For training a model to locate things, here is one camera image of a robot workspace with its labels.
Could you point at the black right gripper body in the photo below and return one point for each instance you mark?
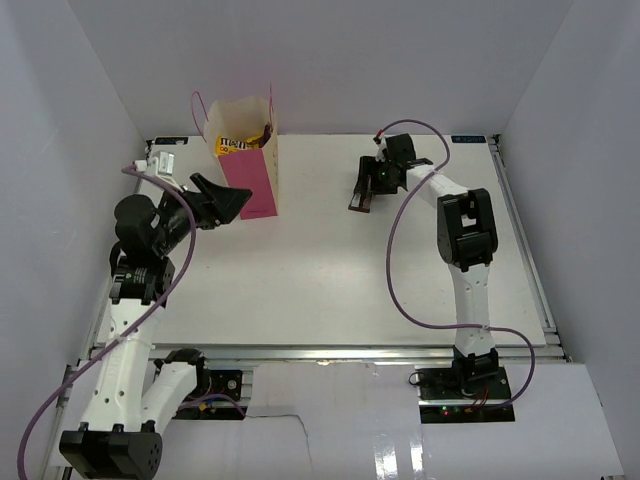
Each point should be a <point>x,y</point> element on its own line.
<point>383,182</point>

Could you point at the pink cream paper bag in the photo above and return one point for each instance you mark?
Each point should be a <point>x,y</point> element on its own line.
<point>255,169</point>

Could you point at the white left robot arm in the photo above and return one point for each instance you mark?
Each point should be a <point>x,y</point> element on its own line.
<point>119,435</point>

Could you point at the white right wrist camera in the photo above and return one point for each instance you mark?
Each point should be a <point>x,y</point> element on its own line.
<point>381,155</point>

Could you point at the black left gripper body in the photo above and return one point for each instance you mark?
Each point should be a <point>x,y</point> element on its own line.
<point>176,226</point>

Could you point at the blue label right corner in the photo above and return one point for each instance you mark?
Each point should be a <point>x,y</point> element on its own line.
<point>468,139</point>

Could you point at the yellow M&M packet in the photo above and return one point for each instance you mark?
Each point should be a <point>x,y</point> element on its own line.
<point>225,146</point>
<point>254,142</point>

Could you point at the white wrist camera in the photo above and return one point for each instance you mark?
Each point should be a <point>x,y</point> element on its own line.
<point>381,155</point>
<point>160,165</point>

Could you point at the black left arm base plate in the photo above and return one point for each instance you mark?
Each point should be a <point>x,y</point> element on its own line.
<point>227,382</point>

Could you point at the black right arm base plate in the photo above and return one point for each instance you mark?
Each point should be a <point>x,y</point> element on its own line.
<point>442,400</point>

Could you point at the blue label corner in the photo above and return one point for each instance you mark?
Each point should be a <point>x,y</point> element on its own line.
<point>171,140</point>
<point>468,139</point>

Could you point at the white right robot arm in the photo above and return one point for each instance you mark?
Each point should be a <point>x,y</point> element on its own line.
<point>466,240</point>

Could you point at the dark blue purple snack bag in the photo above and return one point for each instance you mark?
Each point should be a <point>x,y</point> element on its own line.
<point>267,134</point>

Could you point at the brown chocolate bar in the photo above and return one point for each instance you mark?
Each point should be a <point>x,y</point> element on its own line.
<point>361,202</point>

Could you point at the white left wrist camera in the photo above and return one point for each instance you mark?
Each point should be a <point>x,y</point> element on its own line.
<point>160,165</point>

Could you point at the blue label left corner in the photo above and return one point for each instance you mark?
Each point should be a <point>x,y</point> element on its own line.
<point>171,140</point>

